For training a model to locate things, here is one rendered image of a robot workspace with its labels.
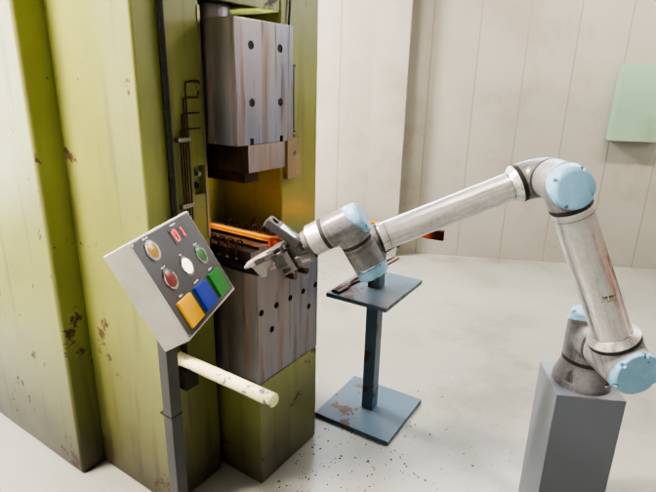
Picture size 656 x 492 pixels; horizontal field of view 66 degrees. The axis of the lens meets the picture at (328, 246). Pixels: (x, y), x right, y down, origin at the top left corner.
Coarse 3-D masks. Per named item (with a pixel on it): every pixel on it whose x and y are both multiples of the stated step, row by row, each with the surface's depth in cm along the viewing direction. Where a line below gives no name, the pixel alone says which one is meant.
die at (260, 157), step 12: (216, 144) 179; (252, 144) 174; (264, 144) 178; (276, 144) 184; (216, 156) 181; (228, 156) 177; (240, 156) 174; (252, 156) 174; (264, 156) 179; (276, 156) 185; (216, 168) 182; (228, 168) 179; (240, 168) 176; (252, 168) 175; (264, 168) 180
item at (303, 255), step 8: (304, 240) 137; (272, 248) 142; (280, 248) 138; (288, 248) 140; (304, 248) 142; (280, 256) 141; (288, 256) 139; (296, 256) 141; (304, 256) 140; (312, 256) 140; (280, 264) 141; (288, 264) 140; (296, 264) 141; (304, 264) 141; (280, 272) 141; (288, 272) 140
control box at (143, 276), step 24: (144, 240) 125; (168, 240) 135; (192, 240) 146; (120, 264) 121; (144, 264) 121; (168, 264) 130; (192, 264) 141; (216, 264) 152; (144, 288) 122; (168, 288) 126; (144, 312) 124; (168, 312) 123; (168, 336) 125; (192, 336) 126
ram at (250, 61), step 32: (224, 32) 159; (256, 32) 164; (288, 32) 177; (224, 64) 162; (256, 64) 167; (288, 64) 181; (224, 96) 165; (256, 96) 170; (288, 96) 184; (224, 128) 169; (256, 128) 173; (288, 128) 187
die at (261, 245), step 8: (224, 224) 215; (216, 232) 203; (224, 232) 202; (232, 232) 200; (264, 232) 204; (248, 240) 194; (256, 240) 193; (264, 240) 191; (216, 248) 193; (224, 248) 190; (232, 248) 188; (240, 248) 188; (248, 248) 188; (256, 248) 187; (264, 248) 189; (232, 256) 189; (240, 256) 186; (248, 256) 184
